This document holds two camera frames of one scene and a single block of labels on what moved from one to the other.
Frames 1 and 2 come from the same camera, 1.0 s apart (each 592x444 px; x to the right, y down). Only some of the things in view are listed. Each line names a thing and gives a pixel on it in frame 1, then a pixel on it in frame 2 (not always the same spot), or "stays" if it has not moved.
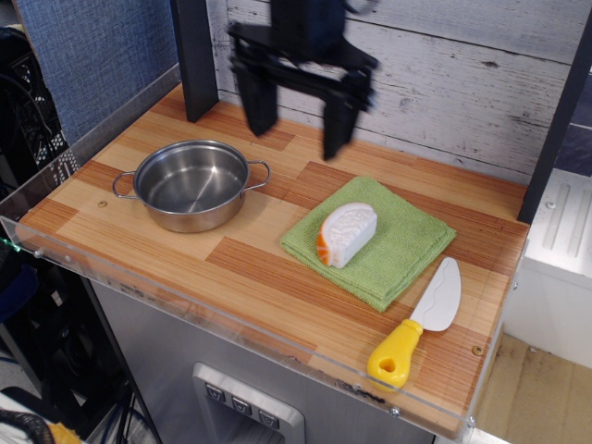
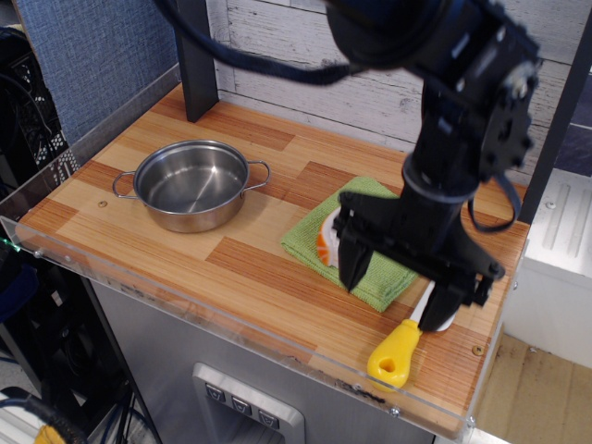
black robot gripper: x=304 y=48 to x=422 y=234
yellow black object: x=40 y=430 to x=66 y=429
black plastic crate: x=30 y=136 stays
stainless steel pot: x=191 y=186 stays
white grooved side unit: x=548 y=302 stays
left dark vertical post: x=197 y=57 stays
